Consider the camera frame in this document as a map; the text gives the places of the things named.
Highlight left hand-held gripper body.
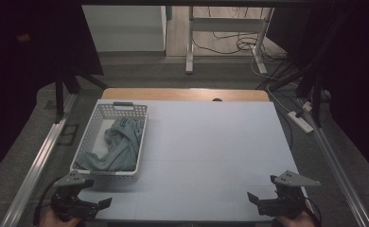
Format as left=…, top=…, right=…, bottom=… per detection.
left=49, top=169, right=100, bottom=222

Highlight white board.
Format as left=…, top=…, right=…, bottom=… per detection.
left=77, top=98, right=309, bottom=222

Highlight person's right hand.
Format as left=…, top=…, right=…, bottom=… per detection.
left=274, top=210, right=317, bottom=227

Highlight white perforated plastic basket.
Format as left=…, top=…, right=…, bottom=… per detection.
left=69, top=101, right=149, bottom=182

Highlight dark floor grate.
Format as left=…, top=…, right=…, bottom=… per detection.
left=57, top=123, right=80, bottom=147

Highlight light blue denim pants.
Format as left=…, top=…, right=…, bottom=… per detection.
left=76, top=116, right=146, bottom=172

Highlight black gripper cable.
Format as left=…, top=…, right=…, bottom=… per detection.
left=301, top=196, right=323, bottom=227
left=32, top=175, right=65, bottom=227

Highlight aluminium rail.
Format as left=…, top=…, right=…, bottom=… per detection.
left=0, top=92, right=79, bottom=227
left=297, top=97, right=369, bottom=227

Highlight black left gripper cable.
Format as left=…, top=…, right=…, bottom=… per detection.
left=32, top=175, right=65, bottom=227

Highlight person's left hand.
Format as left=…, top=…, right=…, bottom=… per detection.
left=38, top=207, right=83, bottom=227

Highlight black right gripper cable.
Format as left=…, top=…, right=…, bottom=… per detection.
left=301, top=196, right=323, bottom=227

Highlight wooden table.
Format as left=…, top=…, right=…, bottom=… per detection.
left=100, top=87, right=271, bottom=103

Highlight tangle of black floor cables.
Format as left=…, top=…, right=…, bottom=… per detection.
left=191, top=6, right=290, bottom=64

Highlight white cabinet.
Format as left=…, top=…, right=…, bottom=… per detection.
left=80, top=4, right=168, bottom=53

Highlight black metal stand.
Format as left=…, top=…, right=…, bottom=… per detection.
left=257, top=60, right=333, bottom=129
left=53, top=64, right=110, bottom=125

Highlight white power strip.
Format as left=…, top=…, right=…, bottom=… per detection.
left=287, top=110, right=315, bottom=134

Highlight white metal desk frame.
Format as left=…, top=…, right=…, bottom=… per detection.
left=184, top=5, right=275, bottom=76

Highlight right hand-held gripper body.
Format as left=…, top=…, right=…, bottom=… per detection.
left=255, top=169, right=322, bottom=219

